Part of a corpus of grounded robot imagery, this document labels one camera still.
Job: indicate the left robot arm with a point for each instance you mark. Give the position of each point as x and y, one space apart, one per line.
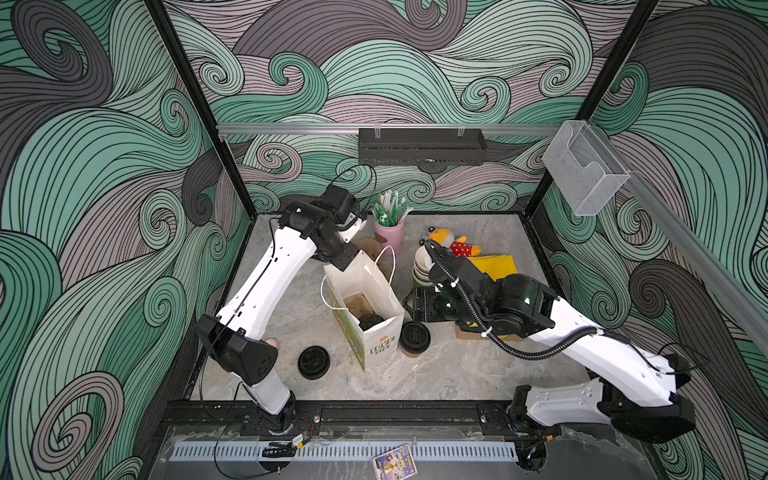
233 337

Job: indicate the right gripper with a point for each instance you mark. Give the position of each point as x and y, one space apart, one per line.
433 304

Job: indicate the clear acrylic wall holder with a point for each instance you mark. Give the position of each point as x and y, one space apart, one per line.
585 167

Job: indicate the black cup lid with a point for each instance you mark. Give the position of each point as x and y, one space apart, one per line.
415 337
369 321

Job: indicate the black wall shelf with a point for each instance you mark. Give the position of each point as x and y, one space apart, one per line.
411 146

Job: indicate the brown paper coffee cup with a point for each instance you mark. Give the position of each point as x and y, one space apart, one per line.
413 355

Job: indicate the pink straw holder cup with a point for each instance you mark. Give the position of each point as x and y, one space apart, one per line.
390 236

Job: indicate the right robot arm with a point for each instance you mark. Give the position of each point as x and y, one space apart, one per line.
632 390

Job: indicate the white cable duct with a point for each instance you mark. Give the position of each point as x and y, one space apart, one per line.
491 451

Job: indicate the wrapped straws bundle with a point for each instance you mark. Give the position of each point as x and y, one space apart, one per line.
390 209

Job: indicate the stack of paper cups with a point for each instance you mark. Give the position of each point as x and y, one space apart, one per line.
421 268

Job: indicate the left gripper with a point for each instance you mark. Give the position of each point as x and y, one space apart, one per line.
346 259

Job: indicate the yellow plush toy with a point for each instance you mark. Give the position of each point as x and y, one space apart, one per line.
459 246

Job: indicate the white paper bag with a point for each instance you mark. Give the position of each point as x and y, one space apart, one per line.
364 275

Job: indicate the brown cardboard cup carrier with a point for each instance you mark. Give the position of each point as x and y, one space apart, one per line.
370 246

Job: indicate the colourful card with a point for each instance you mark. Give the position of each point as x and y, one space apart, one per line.
395 464

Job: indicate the stack of black lids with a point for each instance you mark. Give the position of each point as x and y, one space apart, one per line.
314 362

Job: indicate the yellow napkin stack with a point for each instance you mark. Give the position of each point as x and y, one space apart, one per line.
496 266

